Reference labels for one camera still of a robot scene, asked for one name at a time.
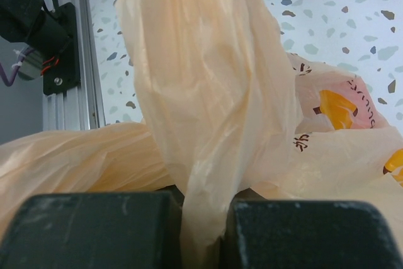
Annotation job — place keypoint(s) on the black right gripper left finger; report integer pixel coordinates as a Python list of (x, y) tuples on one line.
[(96, 230)]

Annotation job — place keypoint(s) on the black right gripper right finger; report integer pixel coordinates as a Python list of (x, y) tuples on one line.
[(307, 234)]

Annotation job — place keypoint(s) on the banana print plastic bag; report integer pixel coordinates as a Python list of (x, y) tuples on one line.
[(225, 109)]

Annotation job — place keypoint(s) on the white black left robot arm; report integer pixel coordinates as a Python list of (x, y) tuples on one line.
[(26, 21)]

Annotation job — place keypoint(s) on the aluminium table frame rail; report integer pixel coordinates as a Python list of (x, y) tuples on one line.
[(73, 99)]

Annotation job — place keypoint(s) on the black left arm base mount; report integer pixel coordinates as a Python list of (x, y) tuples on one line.
[(61, 71)]

